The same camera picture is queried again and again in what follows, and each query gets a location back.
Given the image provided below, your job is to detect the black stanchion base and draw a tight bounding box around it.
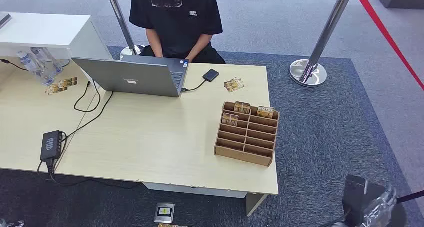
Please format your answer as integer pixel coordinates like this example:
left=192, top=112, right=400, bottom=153
left=364, top=182, right=424, bottom=227

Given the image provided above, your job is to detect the black laptop power cable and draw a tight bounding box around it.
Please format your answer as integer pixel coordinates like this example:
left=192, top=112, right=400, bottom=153
left=60, top=90, right=115, bottom=144

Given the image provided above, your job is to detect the grey card reader device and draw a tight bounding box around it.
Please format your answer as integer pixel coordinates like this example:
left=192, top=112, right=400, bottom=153
left=153, top=202, right=176, bottom=225

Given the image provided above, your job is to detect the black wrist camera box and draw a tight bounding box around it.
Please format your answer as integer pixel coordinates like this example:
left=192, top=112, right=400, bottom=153
left=342, top=174, right=369, bottom=227

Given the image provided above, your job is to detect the white desk underframe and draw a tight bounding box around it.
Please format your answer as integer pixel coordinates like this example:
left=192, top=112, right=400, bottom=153
left=142, top=182, right=269, bottom=218

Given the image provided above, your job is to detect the chrome stanchion post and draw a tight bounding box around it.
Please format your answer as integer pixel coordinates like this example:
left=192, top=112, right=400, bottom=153
left=288, top=0, right=354, bottom=88
left=103, top=0, right=147, bottom=60

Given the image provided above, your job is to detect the grey flat device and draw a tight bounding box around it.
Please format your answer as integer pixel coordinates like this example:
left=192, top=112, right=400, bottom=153
left=0, top=12, right=13, bottom=30

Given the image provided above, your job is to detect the black external drive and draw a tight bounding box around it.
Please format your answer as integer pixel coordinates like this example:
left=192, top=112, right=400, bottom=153
left=202, top=68, right=221, bottom=83

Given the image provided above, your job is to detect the black adapter mains cable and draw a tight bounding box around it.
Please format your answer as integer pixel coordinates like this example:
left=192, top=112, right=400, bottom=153
left=36, top=159, right=144, bottom=190

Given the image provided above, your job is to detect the black power adapter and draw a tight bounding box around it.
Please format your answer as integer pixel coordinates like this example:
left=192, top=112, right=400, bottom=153
left=40, top=130, right=63, bottom=163

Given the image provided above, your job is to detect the wooden card holder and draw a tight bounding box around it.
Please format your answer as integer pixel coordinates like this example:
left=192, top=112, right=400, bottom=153
left=213, top=101, right=280, bottom=168

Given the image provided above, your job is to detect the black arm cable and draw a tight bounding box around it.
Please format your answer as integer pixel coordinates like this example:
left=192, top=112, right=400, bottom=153
left=326, top=209, right=353, bottom=227

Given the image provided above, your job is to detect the thin black cable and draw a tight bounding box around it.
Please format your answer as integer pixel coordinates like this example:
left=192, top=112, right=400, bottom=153
left=0, top=58, right=30, bottom=72

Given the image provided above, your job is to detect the red barrier belt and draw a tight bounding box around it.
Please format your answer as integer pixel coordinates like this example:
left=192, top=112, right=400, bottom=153
left=352, top=0, right=424, bottom=91

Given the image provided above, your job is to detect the clear plastic water bottle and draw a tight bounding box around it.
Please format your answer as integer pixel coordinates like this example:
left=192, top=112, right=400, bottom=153
left=16, top=50, right=56, bottom=87
left=30, top=46, right=64, bottom=76

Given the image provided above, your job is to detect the white cabinet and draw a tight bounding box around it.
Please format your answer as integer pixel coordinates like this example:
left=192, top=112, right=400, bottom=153
left=0, top=12, right=114, bottom=81

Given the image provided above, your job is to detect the person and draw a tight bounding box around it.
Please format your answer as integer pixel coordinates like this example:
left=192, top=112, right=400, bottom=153
left=129, top=0, right=227, bottom=65

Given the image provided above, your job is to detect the grey laptop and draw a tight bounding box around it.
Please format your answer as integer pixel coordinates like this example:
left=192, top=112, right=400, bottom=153
left=71, top=54, right=190, bottom=98

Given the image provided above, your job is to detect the black drive cable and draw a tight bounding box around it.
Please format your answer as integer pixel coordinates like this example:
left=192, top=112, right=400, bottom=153
left=181, top=79, right=208, bottom=93

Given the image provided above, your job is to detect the dark blue rug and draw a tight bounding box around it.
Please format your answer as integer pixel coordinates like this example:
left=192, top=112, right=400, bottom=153
left=0, top=45, right=424, bottom=227

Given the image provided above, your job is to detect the black looped cable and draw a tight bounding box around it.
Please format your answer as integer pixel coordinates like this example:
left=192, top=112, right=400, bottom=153
left=73, top=80, right=102, bottom=114

